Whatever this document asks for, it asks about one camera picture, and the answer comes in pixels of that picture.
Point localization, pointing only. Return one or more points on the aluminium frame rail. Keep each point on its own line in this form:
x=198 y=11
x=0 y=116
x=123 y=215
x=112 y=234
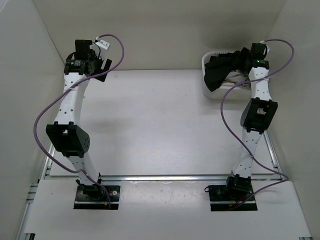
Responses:
x=162 y=177

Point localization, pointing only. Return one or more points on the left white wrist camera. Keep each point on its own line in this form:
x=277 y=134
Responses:
x=102 y=44

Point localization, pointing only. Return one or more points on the beige garment in basket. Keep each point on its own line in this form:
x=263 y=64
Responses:
x=227 y=84

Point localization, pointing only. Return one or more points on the white plastic basket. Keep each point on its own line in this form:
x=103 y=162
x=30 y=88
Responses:
x=225 y=92

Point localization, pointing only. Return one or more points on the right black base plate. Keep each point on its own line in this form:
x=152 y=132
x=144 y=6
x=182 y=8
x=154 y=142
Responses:
x=222 y=199

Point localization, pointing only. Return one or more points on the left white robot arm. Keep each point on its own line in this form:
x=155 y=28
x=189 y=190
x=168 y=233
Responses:
x=66 y=135

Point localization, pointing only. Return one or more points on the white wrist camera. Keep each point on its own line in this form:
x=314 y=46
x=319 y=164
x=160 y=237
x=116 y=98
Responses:
x=266 y=47
x=102 y=44

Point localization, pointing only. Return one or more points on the black trousers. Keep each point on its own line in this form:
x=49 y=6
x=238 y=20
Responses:
x=220 y=66

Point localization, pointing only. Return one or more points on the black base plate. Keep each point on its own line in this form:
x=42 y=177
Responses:
x=222 y=199
x=96 y=199

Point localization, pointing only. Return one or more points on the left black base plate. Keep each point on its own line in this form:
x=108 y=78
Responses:
x=96 y=199

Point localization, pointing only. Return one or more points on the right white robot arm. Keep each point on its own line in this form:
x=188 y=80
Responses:
x=255 y=120

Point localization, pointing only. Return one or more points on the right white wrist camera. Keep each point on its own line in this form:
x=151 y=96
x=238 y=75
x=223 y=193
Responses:
x=266 y=47

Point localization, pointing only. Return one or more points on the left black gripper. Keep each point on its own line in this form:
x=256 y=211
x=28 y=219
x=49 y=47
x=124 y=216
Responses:
x=100 y=62

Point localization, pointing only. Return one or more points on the grey garment in basket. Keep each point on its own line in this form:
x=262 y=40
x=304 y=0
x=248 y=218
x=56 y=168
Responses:
x=236 y=77

